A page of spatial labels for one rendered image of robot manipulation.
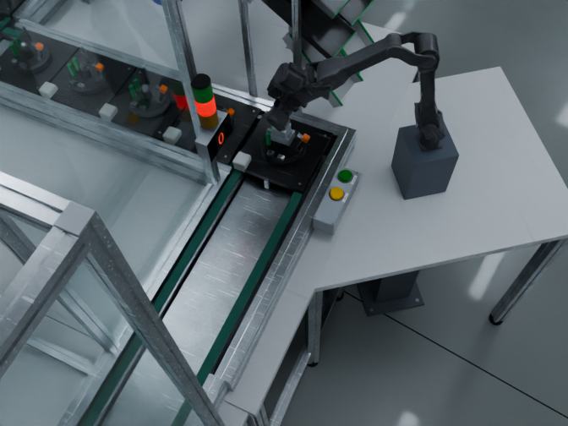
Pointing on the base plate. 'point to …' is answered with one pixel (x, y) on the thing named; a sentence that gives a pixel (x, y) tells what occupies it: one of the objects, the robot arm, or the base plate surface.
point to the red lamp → (206, 108)
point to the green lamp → (203, 95)
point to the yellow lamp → (209, 121)
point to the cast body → (282, 135)
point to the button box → (324, 217)
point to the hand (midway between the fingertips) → (278, 106)
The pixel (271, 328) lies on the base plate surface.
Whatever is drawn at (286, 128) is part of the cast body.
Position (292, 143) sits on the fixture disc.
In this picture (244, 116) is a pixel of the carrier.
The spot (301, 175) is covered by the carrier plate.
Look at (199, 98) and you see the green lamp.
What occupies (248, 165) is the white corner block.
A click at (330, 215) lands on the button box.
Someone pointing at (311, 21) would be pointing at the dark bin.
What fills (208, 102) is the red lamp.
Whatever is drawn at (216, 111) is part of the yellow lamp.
